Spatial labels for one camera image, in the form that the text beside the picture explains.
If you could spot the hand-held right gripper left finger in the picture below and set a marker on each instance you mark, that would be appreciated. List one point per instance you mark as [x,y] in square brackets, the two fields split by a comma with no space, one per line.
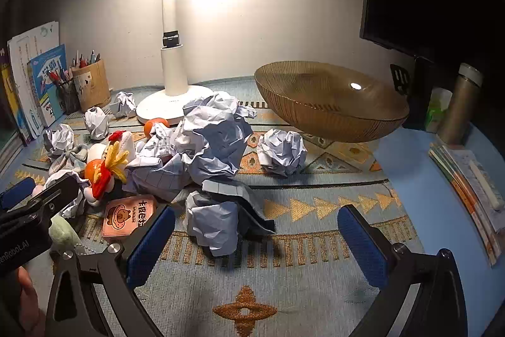
[152,246]

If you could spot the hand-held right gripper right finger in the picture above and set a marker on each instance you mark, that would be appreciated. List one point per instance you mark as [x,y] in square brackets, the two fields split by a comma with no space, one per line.
[363,246]

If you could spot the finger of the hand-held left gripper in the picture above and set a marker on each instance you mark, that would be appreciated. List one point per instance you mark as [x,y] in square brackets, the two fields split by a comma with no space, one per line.
[17,193]
[59,191]

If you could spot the white paper ball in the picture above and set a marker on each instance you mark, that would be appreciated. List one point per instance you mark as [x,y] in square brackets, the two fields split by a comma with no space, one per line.
[123,104]
[59,139]
[282,151]
[213,222]
[96,122]
[73,202]

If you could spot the pink bear print box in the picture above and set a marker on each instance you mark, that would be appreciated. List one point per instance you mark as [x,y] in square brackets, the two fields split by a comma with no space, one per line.
[122,220]

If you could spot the three-ball dumpling plush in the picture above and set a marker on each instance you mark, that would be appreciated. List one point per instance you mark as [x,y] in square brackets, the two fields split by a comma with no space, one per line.
[63,236]

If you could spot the lined paper sheet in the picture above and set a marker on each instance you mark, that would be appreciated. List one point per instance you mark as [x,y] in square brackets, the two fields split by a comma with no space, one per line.
[158,173]

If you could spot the white cat plush toy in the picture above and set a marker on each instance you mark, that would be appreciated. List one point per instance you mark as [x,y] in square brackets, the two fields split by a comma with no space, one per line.
[128,142]

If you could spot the printed paper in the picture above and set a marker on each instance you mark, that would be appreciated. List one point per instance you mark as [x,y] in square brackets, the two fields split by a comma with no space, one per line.
[161,139]

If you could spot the large paper wad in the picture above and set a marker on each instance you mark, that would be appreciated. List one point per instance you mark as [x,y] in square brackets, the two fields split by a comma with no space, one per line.
[215,131]

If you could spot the woven wicker basket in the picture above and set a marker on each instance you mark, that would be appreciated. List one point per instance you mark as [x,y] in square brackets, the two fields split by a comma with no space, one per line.
[315,116]

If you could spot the person's left hand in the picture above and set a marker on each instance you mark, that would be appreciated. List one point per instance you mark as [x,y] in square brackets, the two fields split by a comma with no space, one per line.
[29,297]

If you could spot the plaid fabric bow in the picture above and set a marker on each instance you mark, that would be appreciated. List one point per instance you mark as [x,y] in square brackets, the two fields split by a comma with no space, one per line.
[71,159]

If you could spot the blue patterned woven mat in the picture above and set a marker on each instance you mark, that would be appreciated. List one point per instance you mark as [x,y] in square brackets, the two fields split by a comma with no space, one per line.
[315,281]

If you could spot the black mesh pen holder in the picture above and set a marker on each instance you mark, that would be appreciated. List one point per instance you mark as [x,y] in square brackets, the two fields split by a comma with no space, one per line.
[69,98]

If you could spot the wooden pen holder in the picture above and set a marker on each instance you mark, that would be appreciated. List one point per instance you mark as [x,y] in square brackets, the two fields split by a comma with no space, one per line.
[92,88]

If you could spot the stack of thin booklets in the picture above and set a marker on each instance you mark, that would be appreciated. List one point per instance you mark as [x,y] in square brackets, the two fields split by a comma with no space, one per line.
[461,195]

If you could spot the bunch of coloured pens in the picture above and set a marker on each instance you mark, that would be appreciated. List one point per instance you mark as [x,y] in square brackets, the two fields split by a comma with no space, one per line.
[92,58]
[55,77]

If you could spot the blue book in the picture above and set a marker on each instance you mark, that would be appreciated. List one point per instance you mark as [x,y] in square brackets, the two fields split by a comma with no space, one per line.
[49,76]

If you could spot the white stick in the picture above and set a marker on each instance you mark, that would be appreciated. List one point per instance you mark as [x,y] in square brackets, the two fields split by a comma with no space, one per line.
[487,185]

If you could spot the green tissue pack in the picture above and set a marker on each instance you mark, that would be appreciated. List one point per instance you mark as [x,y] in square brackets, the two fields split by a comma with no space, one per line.
[438,108]

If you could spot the black monitor stand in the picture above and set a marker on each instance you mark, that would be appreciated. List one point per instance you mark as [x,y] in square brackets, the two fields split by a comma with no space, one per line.
[420,92]

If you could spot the white desk lamp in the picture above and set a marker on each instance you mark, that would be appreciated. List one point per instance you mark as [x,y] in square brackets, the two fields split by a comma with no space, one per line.
[173,64]

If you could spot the grey thermos bottle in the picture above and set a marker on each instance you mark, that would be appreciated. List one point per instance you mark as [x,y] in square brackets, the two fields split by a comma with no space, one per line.
[459,104]

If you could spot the blue booklets against wall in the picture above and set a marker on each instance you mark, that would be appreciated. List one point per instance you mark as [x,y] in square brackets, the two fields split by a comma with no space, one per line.
[33,45]

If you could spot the black perforated bracket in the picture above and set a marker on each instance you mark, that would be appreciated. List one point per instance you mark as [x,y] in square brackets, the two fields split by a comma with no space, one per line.
[399,78]

